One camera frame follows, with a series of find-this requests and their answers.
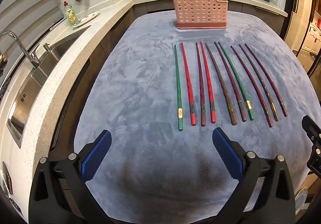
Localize green chopstick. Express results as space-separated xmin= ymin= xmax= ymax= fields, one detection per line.
xmin=218 ymin=42 xmax=255 ymax=121

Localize purple-red chopstick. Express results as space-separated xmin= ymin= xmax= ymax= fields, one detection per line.
xmin=214 ymin=42 xmax=247 ymax=122

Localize pink perforated utensil holder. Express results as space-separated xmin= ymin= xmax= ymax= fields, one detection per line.
xmin=171 ymin=0 xmax=228 ymax=30

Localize black framed glass door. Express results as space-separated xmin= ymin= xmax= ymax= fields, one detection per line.
xmin=283 ymin=0 xmax=321 ymax=94

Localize purple chopstick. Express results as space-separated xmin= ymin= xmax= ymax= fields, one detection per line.
xmin=244 ymin=43 xmax=288 ymax=117

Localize white round dish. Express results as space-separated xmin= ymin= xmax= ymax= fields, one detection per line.
xmin=295 ymin=187 xmax=309 ymax=217

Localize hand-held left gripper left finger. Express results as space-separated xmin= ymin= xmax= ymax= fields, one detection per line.
xmin=29 ymin=130 xmax=112 ymax=224

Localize speckled white kitchen counter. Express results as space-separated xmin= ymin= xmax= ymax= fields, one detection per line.
xmin=0 ymin=0 xmax=288 ymax=224

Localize green dish soap bottle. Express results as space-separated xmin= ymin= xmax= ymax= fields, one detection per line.
xmin=63 ymin=1 xmax=77 ymax=26

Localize dark red chopstick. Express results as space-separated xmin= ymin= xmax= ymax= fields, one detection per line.
xmin=230 ymin=46 xmax=274 ymax=128
xmin=195 ymin=43 xmax=206 ymax=126

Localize blue-grey fleece table mat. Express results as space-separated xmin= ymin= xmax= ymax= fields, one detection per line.
xmin=74 ymin=10 xmax=318 ymax=224

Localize patterned white plate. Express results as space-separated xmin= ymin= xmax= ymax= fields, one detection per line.
xmin=72 ymin=12 xmax=101 ymax=28

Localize dark lower cabinet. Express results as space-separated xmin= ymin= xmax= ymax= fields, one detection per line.
xmin=133 ymin=0 xmax=279 ymax=24

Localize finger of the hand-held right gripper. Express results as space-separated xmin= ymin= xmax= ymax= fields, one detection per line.
xmin=302 ymin=115 xmax=321 ymax=144

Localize chrome faucet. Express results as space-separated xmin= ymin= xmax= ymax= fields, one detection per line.
xmin=0 ymin=31 xmax=41 ymax=69

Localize white window blinds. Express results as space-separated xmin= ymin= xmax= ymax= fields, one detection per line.
xmin=0 ymin=0 xmax=63 ymax=39

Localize stainless steel sink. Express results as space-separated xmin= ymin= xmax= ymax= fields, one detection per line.
xmin=6 ymin=25 xmax=91 ymax=149

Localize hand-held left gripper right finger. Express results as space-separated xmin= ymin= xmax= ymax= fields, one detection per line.
xmin=212 ymin=127 xmax=298 ymax=224

